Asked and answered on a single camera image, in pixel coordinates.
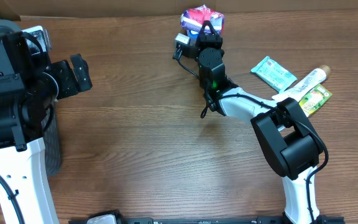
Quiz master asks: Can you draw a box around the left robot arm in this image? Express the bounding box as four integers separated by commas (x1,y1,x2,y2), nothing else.
0,26,92,223

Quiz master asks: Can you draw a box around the white tube gold cap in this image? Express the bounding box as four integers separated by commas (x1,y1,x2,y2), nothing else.
272,65,331,101

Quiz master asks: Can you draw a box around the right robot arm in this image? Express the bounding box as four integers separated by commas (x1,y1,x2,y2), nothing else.
195,28,329,223

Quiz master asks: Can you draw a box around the grey plastic basket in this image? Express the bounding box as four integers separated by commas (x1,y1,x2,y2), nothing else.
0,20,62,177

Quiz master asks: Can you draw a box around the teal wet wipes pack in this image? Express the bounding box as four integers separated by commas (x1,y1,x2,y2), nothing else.
251,56,297,93

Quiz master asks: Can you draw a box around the green tea carton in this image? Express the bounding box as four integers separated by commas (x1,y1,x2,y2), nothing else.
299,84,332,117

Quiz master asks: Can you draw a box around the purple Carefree pad pack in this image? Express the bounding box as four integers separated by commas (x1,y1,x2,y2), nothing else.
180,4,225,34

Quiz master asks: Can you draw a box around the white barcode scanner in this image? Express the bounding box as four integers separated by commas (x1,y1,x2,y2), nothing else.
186,30,199,39

